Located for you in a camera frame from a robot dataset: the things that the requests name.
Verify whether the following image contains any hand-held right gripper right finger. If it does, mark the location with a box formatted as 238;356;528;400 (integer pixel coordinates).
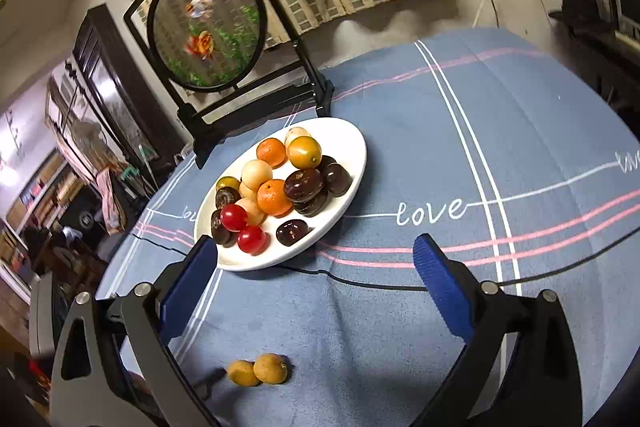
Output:
412;233;583;427

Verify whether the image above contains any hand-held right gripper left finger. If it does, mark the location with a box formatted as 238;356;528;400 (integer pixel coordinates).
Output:
50;235;221;427

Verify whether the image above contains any red tomato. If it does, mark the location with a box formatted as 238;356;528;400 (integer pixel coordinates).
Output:
220;204;249;232
237;225;267;255

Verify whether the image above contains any yellow-green longan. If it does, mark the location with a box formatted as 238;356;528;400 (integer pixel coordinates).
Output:
226;359;261;387
253;353;289;385

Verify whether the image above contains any orange mandarin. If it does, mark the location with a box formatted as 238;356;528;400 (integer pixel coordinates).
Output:
256;179;294;217
256;138;288;168

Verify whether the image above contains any white oval plate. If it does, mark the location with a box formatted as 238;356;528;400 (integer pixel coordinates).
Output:
194;117;368;272

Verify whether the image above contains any yellow-orange citrus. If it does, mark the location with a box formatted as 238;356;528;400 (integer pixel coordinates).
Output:
287;136;323;170

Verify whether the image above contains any pink cloth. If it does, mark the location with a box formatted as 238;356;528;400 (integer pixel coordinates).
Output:
95;157;131;235

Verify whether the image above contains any blue striped tablecloth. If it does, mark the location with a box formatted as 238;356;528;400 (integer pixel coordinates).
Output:
95;27;640;427

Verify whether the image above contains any wooden bookshelf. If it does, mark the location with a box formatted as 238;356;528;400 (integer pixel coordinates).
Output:
0;147;76;298

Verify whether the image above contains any round goldfish screen black stand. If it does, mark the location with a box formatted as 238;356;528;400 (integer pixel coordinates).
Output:
123;0;335;170

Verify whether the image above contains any dark computer desk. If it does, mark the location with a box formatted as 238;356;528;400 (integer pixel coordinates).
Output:
547;0;640;122

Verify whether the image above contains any black hat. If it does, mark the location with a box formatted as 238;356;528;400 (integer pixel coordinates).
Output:
548;0;608;28

